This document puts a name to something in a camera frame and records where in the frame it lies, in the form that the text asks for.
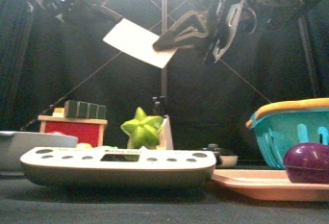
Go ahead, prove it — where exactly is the teal basket orange rim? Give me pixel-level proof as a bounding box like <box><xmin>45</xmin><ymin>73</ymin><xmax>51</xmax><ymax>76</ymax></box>
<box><xmin>245</xmin><ymin>97</ymin><xmax>329</xmax><ymax>170</ymax></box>

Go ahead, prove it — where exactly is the white blade black handle cleaver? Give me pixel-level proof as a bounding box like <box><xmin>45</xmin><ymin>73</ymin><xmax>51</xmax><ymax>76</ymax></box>
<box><xmin>100</xmin><ymin>6</ymin><xmax>178</xmax><ymax>69</ymax></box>

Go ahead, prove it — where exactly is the red wooden box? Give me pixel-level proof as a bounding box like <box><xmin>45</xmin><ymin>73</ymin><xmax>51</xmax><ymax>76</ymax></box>
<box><xmin>37</xmin><ymin>114</ymin><xmax>110</xmax><ymax>148</ymax></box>

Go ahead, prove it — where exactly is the white upright board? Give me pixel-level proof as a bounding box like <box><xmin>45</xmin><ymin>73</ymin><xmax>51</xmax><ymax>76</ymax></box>
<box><xmin>158</xmin><ymin>114</ymin><xmax>177</xmax><ymax>151</ymax></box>

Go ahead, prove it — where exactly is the green toy star fruit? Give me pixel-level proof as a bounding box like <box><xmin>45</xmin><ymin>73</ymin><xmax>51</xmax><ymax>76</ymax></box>
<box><xmin>120</xmin><ymin>106</ymin><xmax>166</xmax><ymax>150</ymax></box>

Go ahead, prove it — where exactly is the white grey toy scale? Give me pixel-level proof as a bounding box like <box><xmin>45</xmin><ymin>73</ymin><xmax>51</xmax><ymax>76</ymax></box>
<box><xmin>19</xmin><ymin>145</ymin><xmax>219</xmax><ymax>189</ymax></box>

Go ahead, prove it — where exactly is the small black white pot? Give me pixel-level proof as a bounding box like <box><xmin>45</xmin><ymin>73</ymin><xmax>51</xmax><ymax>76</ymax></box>
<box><xmin>200</xmin><ymin>142</ymin><xmax>241</xmax><ymax>169</ymax></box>

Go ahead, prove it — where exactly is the purple toy ball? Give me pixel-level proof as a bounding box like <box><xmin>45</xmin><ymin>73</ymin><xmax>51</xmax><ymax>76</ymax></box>
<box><xmin>283</xmin><ymin>142</ymin><xmax>329</xmax><ymax>185</ymax></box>

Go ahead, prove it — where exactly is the small yellow block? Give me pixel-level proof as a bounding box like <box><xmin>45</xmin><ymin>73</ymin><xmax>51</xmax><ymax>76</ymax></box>
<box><xmin>51</xmin><ymin>107</ymin><xmax>67</xmax><ymax>118</ymax></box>

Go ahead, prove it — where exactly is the pink plastic tray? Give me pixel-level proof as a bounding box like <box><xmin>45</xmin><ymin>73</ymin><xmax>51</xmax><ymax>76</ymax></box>
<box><xmin>212</xmin><ymin>168</ymin><xmax>329</xmax><ymax>203</ymax></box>

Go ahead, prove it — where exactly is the vertical metal frame pole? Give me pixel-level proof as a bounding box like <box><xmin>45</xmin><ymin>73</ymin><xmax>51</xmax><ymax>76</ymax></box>
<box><xmin>160</xmin><ymin>0</ymin><xmax>170</xmax><ymax>108</ymax></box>

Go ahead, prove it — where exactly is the dark green segmented block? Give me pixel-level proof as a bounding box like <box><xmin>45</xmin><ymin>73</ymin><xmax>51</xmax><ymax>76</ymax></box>
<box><xmin>63</xmin><ymin>99</ymin><xmax>109</xmax><ymax>120</ymax></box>

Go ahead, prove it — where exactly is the grey plastic bowl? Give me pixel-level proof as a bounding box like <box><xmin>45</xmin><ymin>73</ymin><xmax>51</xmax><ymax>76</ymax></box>
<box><xmin>0</xmin><ymin>130</ymin><xmax>81</xmax><ymax>172</ymax></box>

